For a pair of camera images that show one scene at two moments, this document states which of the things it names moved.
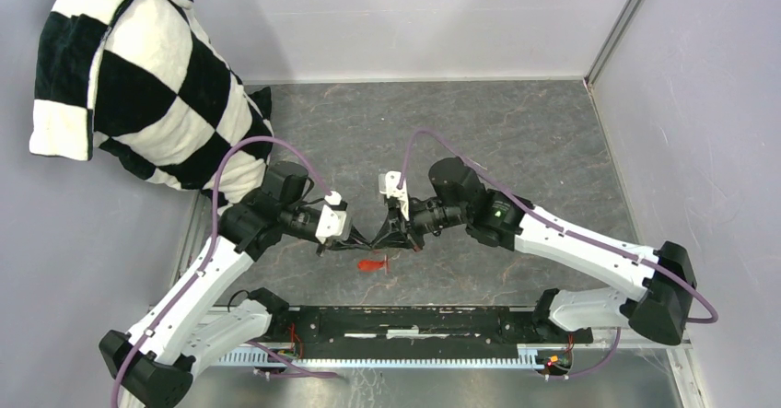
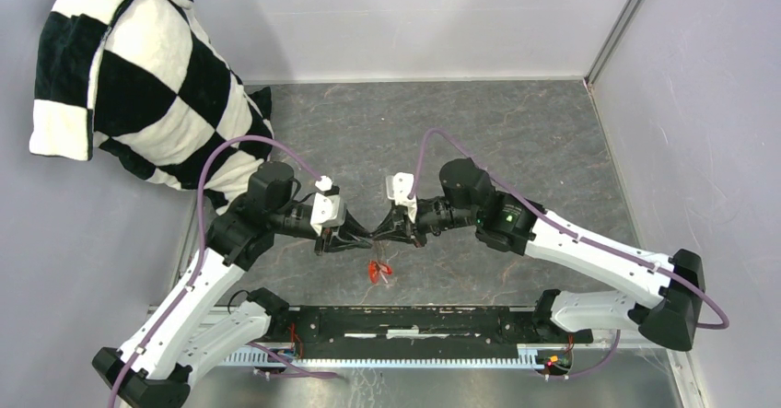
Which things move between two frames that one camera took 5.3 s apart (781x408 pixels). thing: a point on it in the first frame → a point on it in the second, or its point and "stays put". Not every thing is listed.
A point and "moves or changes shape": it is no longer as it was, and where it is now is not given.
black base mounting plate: (418, 332) stays put
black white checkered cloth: (126, 64) stays put
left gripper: (352, 238) stays put
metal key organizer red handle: (372, 264) moves or changes shape
